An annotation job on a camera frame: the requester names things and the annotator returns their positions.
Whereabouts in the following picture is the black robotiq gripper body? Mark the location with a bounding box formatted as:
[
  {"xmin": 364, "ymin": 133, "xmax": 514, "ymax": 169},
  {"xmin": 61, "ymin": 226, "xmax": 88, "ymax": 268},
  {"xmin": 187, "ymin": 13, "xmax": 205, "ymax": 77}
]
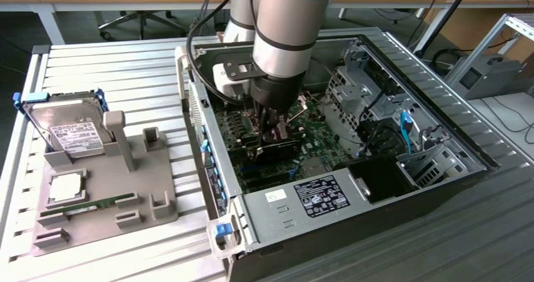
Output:
[{"xmin": 248, "ymin": 74, "xmax": 305, "ymax": 113}]

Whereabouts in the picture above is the black graphics card with fan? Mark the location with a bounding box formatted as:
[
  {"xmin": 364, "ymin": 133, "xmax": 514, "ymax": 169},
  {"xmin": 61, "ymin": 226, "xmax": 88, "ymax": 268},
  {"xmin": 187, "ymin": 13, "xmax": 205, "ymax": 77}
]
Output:
[{"xmin": 245, "ymin": 128, "xmax": 301, "ymax": 166}]

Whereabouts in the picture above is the CPU socket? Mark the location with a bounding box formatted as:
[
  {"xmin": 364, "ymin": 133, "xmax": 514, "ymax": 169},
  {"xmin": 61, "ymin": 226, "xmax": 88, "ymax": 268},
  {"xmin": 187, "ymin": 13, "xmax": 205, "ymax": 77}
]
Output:
[{"xmin": 241, "ymin": 106, "xmax": 261, "ymax": 133}]

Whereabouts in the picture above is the metal socket cover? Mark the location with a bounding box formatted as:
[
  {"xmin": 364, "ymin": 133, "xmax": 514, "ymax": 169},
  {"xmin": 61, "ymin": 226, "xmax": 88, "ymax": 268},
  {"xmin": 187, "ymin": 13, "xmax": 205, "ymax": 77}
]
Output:
[{"xmin": 287, "ymin": 93, "xmax": 311, "ymax": 122}]

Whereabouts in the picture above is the green motherboard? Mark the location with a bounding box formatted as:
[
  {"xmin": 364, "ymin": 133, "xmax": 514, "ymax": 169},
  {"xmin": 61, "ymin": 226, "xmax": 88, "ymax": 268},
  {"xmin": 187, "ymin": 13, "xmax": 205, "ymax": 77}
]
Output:
[{"xmin": 212, "ymin": 88, "xmax": 353, "ymax": 194}]

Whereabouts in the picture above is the silver chipset heatsink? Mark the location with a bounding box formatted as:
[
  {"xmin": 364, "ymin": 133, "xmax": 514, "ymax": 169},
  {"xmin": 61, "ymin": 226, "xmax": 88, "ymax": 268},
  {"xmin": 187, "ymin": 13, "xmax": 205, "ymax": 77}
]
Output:
[{"xmin": 299, "ymin": 158, "xmax": 331, "ymax": 177}]

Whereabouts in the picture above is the perforated metal disk bay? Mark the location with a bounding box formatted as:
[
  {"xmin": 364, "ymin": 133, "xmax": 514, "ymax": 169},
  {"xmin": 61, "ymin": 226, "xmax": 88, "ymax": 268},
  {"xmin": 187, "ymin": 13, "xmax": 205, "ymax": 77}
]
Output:
[{"xmin": 323, "ymin": 64, "xmax": 418, "ymax": 129}]

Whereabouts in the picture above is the grey power supply with label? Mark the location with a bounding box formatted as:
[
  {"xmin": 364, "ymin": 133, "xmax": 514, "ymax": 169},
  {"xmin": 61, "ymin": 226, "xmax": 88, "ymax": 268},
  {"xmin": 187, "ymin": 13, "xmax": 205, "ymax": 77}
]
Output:
[{"xmin": 237, "ymin": 168, "xmax": 376, "ymax": 247}]

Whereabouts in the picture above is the black plastic air shroud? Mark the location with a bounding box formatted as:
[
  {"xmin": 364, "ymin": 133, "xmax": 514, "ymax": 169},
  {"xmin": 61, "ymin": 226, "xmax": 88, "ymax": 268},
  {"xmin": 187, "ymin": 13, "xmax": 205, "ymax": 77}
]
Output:
[{"xmin": 345, "ymin": 154, "xmax": 420, "ymax": 205}]

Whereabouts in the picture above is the grey plastic parts rack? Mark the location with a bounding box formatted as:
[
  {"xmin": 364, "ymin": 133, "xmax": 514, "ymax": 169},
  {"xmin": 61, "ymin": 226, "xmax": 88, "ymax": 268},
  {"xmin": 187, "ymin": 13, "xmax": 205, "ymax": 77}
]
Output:
[{"xmin": 30, "ymin": 109, "xmax": 181, "ymax": 258}]

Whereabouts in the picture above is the blue case latch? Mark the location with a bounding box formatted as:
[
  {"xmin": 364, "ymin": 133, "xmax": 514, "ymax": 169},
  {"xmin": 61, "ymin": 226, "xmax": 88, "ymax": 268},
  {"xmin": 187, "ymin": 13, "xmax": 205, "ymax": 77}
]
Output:
[{"xmin": 212, "ymin": 223, "xmax": 232, "ymax": 239}]

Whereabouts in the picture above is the slotted metal disk bay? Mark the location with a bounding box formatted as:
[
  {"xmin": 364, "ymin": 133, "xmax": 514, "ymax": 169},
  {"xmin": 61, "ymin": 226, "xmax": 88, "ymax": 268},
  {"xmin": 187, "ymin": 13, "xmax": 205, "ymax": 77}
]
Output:
[{"xmin": 395, "ymin": 143, "xmax": 462, "ymax": 188}]

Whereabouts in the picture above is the office chair base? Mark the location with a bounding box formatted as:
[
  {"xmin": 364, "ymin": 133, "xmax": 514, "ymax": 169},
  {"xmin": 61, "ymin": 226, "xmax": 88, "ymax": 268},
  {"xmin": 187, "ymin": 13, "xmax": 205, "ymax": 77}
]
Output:
[{"xmin": 98, "ymin": 10, "xmax": 188, "ymax": 41}]

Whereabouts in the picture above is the open black PC case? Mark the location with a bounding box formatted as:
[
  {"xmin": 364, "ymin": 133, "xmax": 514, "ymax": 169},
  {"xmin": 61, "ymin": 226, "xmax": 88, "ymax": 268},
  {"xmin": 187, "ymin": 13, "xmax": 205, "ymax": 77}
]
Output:
[{"xmin": 173, "ymin": 33, "xmax": 499, "ymax": 282}]

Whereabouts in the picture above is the hard disk in blue caddy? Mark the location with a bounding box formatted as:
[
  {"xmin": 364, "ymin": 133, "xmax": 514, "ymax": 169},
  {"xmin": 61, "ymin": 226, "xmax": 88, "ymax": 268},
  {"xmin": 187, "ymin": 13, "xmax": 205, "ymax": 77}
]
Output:
[{"xmin": 12, "ymin": 88, "xmax": 117, "ymax": 158}]

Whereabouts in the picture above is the green RAM stick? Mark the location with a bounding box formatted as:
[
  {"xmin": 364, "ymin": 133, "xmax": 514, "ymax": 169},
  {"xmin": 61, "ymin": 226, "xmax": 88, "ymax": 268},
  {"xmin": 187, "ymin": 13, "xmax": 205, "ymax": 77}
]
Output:
[{"xmin": 40, "ymin": 193, "xmax": 137, "ymax": 217}]

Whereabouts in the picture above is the black stand pole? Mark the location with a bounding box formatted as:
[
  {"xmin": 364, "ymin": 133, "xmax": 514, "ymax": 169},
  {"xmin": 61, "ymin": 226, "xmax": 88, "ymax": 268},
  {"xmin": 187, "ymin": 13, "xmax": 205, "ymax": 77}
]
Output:
[{"xmin": 415, "ymin": 0, "xmax": 478, "ymax": 59}]

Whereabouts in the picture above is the silver CPU chip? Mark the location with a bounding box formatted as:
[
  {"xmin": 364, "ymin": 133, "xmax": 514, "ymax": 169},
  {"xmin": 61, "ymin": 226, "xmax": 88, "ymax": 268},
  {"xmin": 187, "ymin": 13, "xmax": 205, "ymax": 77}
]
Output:
[{"xmin": 48, "ymin": 173, "xmax": 84, "ymax": 203}]

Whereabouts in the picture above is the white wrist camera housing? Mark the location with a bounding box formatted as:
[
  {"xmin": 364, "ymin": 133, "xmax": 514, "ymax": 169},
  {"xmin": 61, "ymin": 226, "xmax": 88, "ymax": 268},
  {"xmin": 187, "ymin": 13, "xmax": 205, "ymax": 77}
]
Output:
[{"xmin": 212, "ymin": 62, "xmax": 264, "ymax": 98}]

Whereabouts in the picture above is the black wire bundle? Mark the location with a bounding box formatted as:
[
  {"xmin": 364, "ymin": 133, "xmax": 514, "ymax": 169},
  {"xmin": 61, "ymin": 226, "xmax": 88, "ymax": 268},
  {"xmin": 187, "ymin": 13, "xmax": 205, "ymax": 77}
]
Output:
[{"xmin": 356, "ymin": 119, "xmax": 408, "ymax": 158}]

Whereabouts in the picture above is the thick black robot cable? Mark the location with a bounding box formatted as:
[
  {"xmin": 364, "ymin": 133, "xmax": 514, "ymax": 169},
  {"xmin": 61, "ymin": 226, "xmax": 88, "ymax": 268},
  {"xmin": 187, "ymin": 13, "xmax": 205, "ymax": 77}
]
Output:
[{"xmin": 185, "ymin": 0, "xmax": 259, "ymax": 105}]

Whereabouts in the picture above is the blue SATA wire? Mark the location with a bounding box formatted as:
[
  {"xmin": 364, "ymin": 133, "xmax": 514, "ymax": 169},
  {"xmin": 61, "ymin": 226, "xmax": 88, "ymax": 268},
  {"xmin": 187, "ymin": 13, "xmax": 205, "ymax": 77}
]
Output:
[{"xmin": 399, "ymin": 111, "xmax": 418, "ymax": 155}]

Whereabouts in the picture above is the coiled black cable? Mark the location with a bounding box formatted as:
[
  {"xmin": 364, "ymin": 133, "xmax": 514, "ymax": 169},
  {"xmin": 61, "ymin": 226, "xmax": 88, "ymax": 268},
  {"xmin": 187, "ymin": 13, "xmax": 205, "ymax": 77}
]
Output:
[{"xmin": 431, "ymin": 48, "xmax": 463, "ymax": 74}]

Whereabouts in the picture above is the grey box with handle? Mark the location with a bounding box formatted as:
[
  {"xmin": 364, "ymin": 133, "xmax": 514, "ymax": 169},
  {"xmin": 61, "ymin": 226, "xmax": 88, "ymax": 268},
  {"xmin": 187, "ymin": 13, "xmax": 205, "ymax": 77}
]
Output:
[{"xmin": 456, "ymin": 56, "xmax": 523, "ymax": 101}]

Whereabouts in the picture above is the aluminium profile frame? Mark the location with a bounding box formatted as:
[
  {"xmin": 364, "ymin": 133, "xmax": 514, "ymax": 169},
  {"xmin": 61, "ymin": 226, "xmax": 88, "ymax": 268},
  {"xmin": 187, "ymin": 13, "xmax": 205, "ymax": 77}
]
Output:
[{"xmin": 443, "ymin": 13, "xmax": 534, "ymax": 86}]

